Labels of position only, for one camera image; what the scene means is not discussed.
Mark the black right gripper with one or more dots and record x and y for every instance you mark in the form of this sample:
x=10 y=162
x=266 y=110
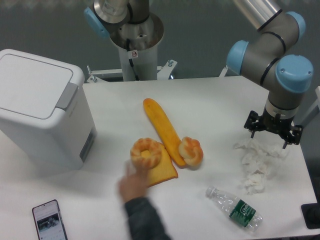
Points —
x=291 y=134

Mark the ring-shaped glazed bread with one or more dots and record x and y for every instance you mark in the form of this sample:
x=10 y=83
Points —
x=146 y=153

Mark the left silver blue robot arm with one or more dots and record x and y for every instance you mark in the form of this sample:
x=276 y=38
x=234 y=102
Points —
x=107 y=16

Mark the dark grey sleeved forearm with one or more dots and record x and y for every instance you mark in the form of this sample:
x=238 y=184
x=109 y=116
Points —
x=144 y=221

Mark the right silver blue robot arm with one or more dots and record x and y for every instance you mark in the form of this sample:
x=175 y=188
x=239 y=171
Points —
x=265 y=63

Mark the grey trash can lid button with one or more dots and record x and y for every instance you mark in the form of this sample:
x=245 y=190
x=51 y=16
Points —
x=67 y=96

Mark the white trash can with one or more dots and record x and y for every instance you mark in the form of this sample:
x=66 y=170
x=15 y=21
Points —
x=30 y=87

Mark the person's hand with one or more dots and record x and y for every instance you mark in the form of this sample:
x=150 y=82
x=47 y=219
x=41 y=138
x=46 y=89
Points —
x=133 y=184

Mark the crumpled white tissue paper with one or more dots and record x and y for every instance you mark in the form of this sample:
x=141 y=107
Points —
x=260 y=163

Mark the clear plastic water bottle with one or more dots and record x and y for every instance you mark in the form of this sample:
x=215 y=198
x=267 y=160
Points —
x=239 y=211

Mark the twisted knot bread roll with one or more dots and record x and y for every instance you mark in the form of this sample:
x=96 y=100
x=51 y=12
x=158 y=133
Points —
x=191 y=151

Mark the black object at table edge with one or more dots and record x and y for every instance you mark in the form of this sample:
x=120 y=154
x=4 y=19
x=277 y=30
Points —
x=311 y=215

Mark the long orange baguette bread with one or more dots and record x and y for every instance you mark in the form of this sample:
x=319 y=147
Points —
x=165 y=130

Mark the orange toast slice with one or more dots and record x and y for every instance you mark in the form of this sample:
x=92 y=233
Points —
x=164 y=171

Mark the smartphone with red case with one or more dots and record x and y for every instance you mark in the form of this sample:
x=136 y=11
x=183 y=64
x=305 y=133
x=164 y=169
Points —
x=48 y=221

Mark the white metal frame bracket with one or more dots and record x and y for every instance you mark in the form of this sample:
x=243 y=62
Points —
x=116 y=75

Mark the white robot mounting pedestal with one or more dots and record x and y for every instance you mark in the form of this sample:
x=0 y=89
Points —
x=138 y=45

